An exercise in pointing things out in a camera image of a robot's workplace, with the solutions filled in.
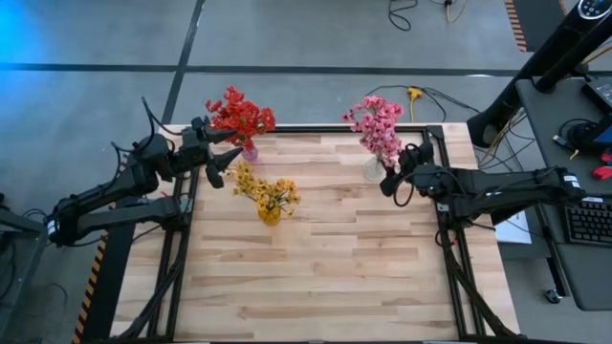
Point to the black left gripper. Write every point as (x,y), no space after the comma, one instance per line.
(196,150)

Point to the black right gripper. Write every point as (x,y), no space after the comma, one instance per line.
(430,180)

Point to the large pink artificial flower bunch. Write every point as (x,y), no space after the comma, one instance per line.
(378,119)

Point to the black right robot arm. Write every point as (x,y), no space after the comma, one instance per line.
(502,191)

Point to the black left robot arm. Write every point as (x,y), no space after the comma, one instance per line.
(119,215)

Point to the clear glass vase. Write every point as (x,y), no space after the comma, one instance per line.
(373,172)

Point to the pink glass vase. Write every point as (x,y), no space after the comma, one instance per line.
(250,155)

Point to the yellow glass vase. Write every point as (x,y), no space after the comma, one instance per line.
(270,217)

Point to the yellow power plug splitter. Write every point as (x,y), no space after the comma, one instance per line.
(414,92)

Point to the black desk leg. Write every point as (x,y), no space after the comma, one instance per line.
(507,217)

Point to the white paper sheet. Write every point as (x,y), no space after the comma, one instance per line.
(514,234)

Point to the grey desk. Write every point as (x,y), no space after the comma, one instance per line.
(550,143)

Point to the black mat yellow striped edge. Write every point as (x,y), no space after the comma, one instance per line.
(119,286)

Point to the black tower fan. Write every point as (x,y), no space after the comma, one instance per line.
(550,52)

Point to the black keyboard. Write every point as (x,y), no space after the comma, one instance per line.
(590,222)

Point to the black round pole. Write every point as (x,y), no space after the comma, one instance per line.
(569,62)

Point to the black caster wheel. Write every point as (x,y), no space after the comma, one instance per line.
(553,296)

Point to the black mat orange striped edge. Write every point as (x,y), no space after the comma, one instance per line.
(540,24)

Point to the red tool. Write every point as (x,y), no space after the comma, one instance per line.
(603,172)

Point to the grey metal stand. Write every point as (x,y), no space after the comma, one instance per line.
(24,239)

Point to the black aluminium frame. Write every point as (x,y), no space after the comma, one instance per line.
(311,129)

